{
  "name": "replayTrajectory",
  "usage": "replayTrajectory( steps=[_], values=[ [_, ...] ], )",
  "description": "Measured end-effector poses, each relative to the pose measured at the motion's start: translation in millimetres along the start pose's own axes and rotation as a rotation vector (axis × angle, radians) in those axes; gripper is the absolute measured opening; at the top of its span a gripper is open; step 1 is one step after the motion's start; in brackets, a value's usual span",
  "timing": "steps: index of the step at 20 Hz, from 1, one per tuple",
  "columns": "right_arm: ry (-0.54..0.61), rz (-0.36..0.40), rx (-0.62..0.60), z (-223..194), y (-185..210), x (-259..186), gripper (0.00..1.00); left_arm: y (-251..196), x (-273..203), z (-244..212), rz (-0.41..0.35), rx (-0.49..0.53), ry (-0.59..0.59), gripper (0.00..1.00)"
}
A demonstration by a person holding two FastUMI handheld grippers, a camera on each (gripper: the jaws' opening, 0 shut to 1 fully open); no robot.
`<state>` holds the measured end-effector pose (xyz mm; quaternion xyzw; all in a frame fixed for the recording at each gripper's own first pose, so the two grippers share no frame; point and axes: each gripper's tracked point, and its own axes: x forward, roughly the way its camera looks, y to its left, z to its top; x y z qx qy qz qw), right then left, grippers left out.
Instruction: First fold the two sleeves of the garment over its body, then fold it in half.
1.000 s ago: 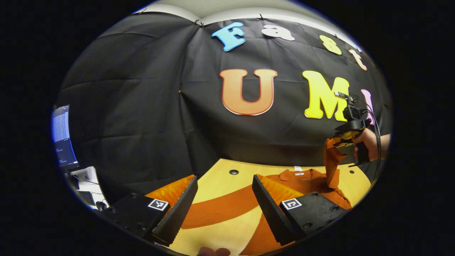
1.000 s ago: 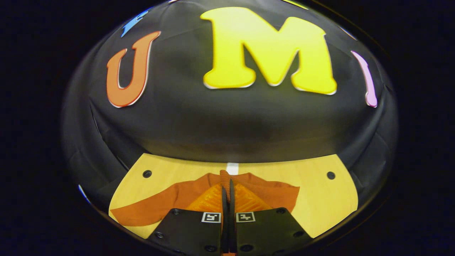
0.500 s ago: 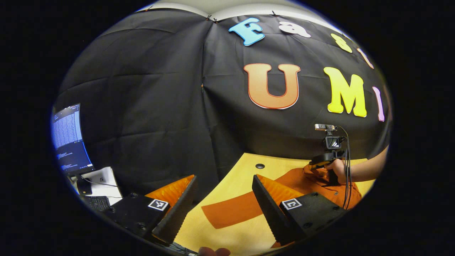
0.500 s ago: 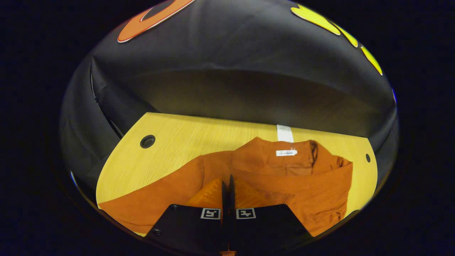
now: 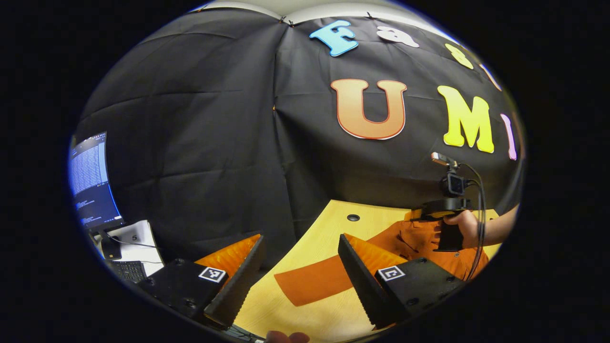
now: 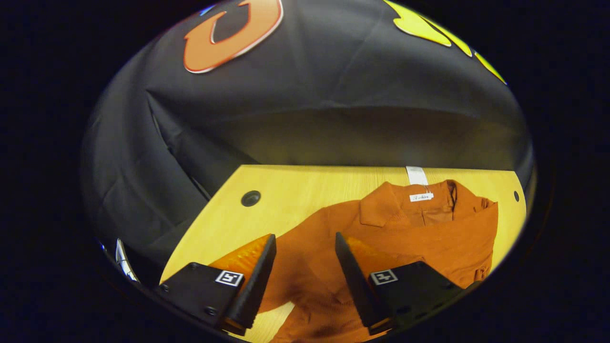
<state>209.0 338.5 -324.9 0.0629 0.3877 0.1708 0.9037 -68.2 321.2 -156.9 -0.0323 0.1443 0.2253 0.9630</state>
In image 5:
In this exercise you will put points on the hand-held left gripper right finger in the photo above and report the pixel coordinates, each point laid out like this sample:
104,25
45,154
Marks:
357,281

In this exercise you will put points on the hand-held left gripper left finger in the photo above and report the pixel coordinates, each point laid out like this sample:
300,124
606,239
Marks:
243,281

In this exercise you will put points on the orange button-up garment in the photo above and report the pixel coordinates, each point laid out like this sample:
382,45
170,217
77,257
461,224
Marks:
310,286

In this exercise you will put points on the black table grommet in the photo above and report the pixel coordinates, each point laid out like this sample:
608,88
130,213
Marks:
353,217

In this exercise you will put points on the white side desk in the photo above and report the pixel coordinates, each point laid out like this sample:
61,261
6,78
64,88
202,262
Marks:
138,236

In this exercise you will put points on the black keyboard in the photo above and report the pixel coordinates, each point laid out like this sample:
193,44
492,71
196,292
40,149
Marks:
128,271

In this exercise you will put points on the black backdrop cloth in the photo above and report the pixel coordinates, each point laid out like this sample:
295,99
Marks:
214,119

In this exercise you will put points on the computer monitor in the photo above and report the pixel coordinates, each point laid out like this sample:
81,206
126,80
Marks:
90,181

